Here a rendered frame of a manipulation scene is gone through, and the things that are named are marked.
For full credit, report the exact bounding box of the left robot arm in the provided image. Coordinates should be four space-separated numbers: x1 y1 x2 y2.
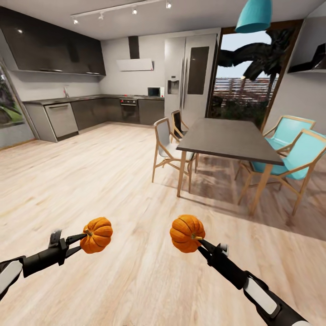
0 227 87 300

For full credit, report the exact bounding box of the pumpkin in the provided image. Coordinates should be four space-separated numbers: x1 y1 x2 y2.
80 217 113 254
170 214 206 253

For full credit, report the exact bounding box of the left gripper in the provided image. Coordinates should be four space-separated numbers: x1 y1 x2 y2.
38 233 87 270

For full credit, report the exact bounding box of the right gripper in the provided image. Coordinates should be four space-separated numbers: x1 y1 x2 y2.
198 239 239 282

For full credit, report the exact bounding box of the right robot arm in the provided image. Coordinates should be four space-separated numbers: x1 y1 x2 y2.
198 239 312 326

